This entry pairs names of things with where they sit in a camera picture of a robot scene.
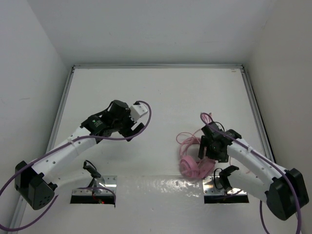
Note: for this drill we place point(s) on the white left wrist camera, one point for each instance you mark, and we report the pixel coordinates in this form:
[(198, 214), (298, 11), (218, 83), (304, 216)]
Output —
[(137, 111)]

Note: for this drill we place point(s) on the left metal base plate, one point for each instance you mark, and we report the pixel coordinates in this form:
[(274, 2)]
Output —
[(100, 187)]

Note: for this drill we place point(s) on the metal base plate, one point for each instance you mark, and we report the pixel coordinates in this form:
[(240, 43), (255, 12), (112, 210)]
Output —
[(100, 187), (211, 187)]

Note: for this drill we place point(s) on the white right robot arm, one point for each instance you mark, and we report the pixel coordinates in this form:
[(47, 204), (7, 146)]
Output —
[(282, 190)]

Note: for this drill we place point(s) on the aluminium table frame rail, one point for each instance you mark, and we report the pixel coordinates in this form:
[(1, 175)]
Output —
[(152, 198)]

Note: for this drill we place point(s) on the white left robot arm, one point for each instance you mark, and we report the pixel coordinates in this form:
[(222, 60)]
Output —
[(34, 180)]

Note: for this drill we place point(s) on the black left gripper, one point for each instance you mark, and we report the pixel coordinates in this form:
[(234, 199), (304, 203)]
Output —
[(128, 133)]

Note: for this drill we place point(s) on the pink headphones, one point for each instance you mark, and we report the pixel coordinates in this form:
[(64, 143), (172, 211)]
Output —
[(191, 168)]

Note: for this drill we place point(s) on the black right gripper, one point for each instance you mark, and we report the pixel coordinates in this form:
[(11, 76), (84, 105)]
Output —
[(221, 157)]

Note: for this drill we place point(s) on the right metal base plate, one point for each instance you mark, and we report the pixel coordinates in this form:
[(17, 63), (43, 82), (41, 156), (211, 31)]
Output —
[(211, 187)]

